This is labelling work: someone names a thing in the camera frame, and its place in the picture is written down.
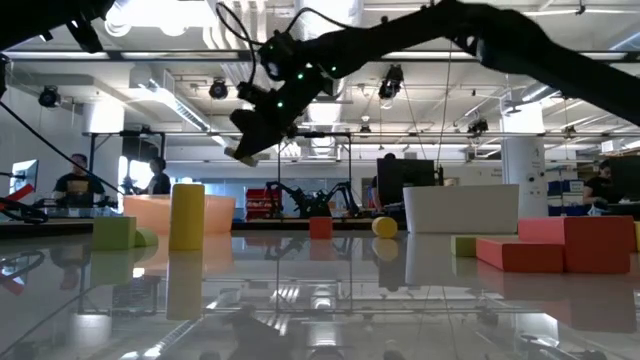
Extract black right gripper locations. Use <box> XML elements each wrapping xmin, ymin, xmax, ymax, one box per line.
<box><xmin>223</xmin><ymin>73</ymin><xmax>327</xmax><ymax>168</ymax></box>

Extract tall yellow foam cylinder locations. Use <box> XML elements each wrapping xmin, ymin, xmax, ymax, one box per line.
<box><xmin>168</xmin><ymin>183</ymin><xmax>207</xmax><ymax>252</ymax></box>

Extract small red foam cube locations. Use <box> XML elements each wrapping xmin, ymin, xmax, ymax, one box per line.
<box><xmin>308</xmin><ymin>216</ymin><xmax>334</xmax><ymax>240</ymax></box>

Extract green foam cylinder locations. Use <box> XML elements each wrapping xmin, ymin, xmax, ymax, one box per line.
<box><xmin>134</xmin><ymin>227</ymin><xmax>160</xmax><ymax>249</ymax></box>

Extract large green foam cube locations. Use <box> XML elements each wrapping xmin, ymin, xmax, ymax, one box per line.
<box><xmin>91</xmin><ymin>215</ymin><xmax>138</xmax><ymax>252</ymax></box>

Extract green foam block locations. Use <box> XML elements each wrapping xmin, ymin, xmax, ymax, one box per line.
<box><xmin>450</xmin><ymin>235</ymin><xmax>479</xmax><ymax>259</ymax></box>

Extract light red foam block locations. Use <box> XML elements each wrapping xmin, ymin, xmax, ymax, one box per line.
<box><xmin>517</xmin><ymin>216</ymin><xmax>567</xmax><ymax>246</ymax></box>

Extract red storage bins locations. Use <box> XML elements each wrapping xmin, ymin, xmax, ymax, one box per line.
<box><xmin>245</xmin><ymin>187</ymin><xmax>282</xmax><ymax>221</ymax></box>

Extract orange plastic bin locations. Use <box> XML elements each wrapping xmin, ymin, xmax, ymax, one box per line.
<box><xmin>123</xmin><ymin>193</ymin><xmax>236</xmax><ymax>235</ymax></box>

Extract person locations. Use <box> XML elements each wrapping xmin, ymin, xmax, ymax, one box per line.
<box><xmin>370</xmin><ymin>151</ymin><xmax>397</xmax><ymax>211</ymax></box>
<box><xmin>582</xmin><ymin>158</ymin><xmax>615</xmax><ymax>206</ymax></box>
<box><xmin>146</xmin><ymin>156</ymin><xmax>173</xmax><ymax>196</ymax></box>
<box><xmin>52</xmin><ymin>152</ymin><xmax>107</xmax><ymax>209</ymax></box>

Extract white round pillar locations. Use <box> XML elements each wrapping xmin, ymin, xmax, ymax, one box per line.
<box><xmin>82</xmin><ymin>102</ymin><xmax>125</xmax><ymax>201</ymax></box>
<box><xmin>501</xmin><ymin>102</ymin><xmax>549</xmax><ymax>221</ymax></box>

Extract black computer monitor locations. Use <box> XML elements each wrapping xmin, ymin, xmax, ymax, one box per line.
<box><xmin>376</xmin><ymin>158</ymin><xmax>437</xmax><ymax>207</ymax></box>
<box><xmin>608</xmin><ymin>155</ymin><xmax>640</xmax><ymax>201</ymax></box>

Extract white plastic bin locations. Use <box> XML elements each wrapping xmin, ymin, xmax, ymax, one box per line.
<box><xmin>402</xmin><ymin>183</ymin><xmax>520</xmax><ymax>235</ymax></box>

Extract lit computer monitor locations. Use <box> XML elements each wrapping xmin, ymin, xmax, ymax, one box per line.
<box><xmin>8</xmin><ymin>158</ymin><xmax>40</xmax><ymax>197</ymax></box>

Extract red bar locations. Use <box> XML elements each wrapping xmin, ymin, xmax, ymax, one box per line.
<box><xmin>0</xmin><ymin>183</ymin><xmax>37</xmax><ymax>211</ymax></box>

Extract blue storage bins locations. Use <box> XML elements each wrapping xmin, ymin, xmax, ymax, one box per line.
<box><xmin>547</xmin><ymin>179</ymin><xmax>586</xmax><ymax>218</ymax></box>

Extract black metal stand frame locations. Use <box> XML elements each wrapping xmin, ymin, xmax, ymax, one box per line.
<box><xmin>276</xmin><ymin>131</ymin><xmax>353</xmax><ymax>221</ymax></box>
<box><xmin>87</xmin><ymin>129</ymin><xmax>167</xmax><ymax>201</ymax></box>

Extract silver ventilation duct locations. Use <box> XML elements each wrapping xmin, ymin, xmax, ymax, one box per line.
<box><xmin>294</xmin><ymin>0</ymin><xmax>365</xmax><ymax>157</ymax></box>

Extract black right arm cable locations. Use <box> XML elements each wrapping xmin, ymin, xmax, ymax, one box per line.
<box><xmin>214</xmin><ymin>1</ymin><xmax>354</xmax><ymax>89</ymax></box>

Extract black table edge rail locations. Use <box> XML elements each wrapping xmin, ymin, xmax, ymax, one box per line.
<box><xmin>0</xmin><ymin>217</ymin><xmax>640</xmax><ymax>239</ymax></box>

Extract thin hanging cable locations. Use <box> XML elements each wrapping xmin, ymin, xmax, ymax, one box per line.
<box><xmin>435</xmin><ymin>42</ymin><xmax>454</xmax><ymax>170</ymax></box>

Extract long black cable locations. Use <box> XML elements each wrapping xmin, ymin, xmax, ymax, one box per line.
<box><xmin>0</xmin><ymin>101</ymin><xmax>125</xmax><ymax>196</ymax></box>

